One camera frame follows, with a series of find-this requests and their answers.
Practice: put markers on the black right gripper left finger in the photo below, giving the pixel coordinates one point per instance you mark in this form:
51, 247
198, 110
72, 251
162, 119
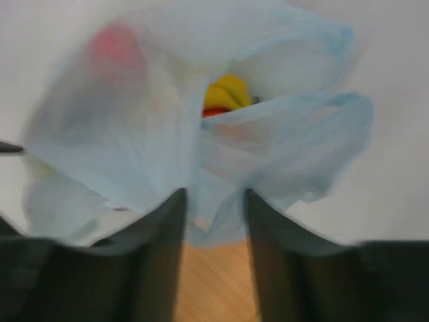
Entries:
131, 275

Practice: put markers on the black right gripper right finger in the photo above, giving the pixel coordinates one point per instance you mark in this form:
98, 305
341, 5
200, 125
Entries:
300, 276

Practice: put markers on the light blue plastic bag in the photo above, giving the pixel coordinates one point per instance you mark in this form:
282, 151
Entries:
117, 138

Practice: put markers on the red fake fruit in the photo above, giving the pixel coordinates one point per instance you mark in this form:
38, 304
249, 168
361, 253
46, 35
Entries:
214, 112

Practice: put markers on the yellow fake banana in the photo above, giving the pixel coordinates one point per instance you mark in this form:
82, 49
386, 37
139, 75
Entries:
229, 92

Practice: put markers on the pink fake peach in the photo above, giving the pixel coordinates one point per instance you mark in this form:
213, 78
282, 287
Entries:
119, 44

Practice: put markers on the woven bamboo tray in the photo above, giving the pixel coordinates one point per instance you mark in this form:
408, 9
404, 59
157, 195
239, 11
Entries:
216, 285

